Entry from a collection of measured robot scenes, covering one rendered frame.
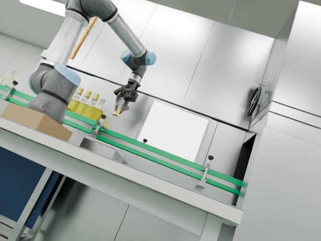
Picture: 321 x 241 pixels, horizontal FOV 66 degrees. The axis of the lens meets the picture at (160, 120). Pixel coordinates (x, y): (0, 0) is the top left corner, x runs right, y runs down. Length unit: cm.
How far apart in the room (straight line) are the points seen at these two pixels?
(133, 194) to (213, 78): 129
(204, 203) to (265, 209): 69
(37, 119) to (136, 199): 45
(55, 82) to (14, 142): 27
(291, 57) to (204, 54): 64
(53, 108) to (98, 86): 86
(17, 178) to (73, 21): 87
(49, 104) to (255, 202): 100
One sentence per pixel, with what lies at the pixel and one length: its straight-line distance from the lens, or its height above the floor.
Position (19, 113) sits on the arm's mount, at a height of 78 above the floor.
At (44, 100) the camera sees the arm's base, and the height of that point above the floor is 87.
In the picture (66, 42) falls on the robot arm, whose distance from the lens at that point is 125.
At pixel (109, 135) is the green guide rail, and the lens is 151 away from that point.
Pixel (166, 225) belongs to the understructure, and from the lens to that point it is 161.
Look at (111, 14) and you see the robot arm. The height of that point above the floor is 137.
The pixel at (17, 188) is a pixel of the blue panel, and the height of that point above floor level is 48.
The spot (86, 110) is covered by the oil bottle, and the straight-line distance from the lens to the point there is 162.
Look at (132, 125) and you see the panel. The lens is 168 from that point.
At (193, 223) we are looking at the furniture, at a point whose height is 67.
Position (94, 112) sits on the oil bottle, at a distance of 160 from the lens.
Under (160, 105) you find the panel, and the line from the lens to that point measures 171.
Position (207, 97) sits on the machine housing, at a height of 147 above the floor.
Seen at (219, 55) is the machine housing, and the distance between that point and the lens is 198.
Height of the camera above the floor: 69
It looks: 17 degrees up
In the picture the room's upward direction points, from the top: 23 degrees clockwise
